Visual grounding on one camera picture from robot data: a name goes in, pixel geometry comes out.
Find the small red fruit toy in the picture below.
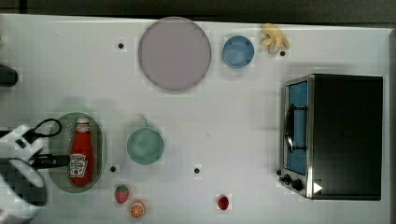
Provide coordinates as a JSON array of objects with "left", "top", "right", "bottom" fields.
[{"left": 218, "top": 195, "right": 230, "bottom": 211}]

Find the strawberry toy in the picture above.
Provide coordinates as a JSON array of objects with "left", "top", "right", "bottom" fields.
[{"left": 115, "top": 185, "right": 129, "bottom": 203}]

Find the green oval strainer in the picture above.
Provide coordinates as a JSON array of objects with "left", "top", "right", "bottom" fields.
[{"left": 49, "top": 112, "right": 104, "bottom": 193}]

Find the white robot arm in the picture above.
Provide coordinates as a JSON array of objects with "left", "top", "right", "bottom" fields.
[{"left": 0, "top": 125, "right": 70, "bottom": 224}]

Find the green mug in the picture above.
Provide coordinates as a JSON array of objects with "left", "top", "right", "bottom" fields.
[{"left": 126, "top": 119, "right": 164, "bottom": 165}]

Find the red ketchup bottle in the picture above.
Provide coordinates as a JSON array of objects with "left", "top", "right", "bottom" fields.
[{"left": 69, "top": 117, "right": 94, "bottom": 187}]

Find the purple round plate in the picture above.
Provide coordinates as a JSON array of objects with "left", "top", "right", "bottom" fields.
[{"left": 138, "top": 17, "right": 211, "bottom": 91}]

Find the peeled banana toy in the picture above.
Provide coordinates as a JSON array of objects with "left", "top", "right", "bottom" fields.
[{"left": 261, "top": 23, "right": 290, "bottom": 53}]

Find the black robot base upper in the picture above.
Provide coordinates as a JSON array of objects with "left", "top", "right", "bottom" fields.
[{"left": 0, "top": 64, "right": 19, "bottom": 87}]

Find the silver toaster oven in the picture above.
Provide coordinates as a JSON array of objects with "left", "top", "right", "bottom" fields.
[{"left": 276, "top": 74, "right": 384, "bottom": 201}]

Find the orange slice toy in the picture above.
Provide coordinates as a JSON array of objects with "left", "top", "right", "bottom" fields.
[{"left": 129, "top": 200, "right": 146, "bottom": 218}]

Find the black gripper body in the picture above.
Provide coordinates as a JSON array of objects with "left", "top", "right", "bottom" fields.
[{"left": 31, "top": 154, "right": 70, "bottom": 170}]

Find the blue cup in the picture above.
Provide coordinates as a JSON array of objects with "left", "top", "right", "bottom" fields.
[{"left": 222, "top": 35, "right": 255, "bottom": 69}]

